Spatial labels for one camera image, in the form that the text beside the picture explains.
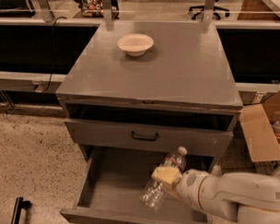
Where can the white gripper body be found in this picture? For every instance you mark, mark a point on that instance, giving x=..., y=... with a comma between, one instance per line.
x=189, y=186

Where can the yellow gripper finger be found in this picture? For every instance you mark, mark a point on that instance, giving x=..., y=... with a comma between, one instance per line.
x=166, y=175
x=172, y=191

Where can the clear plastic water bottle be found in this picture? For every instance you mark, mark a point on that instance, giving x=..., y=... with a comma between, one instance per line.
x=154, y=193

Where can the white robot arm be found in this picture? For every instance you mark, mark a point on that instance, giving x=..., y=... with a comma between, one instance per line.
x=243, y=198

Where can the grey upper drawer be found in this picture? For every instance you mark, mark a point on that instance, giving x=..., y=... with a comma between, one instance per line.
x=106, y=134

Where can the open grey lower drawer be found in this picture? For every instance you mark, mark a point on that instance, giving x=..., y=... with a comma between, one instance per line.
x=114, y=179

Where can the grey drawer cabinet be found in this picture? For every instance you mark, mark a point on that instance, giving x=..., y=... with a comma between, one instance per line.
x=183, y=81

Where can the cardboard box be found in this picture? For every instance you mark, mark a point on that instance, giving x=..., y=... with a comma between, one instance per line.
x=256, y=121

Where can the white bowl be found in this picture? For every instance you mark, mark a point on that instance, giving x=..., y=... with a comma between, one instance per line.
x=135, y=44

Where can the black stand bottom left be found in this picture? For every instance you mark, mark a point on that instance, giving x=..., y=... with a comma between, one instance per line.
x=20, y=205

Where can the colourful objects bin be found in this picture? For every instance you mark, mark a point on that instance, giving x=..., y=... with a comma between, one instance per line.
x=92, y=8

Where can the black office chair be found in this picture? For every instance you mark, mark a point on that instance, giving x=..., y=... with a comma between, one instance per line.
x=208, y=6

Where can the wooden desk top right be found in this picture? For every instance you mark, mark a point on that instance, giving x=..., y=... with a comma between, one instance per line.
x=256, y=10

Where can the black drawer handle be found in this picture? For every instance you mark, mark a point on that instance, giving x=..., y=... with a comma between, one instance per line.
x=143, y=137

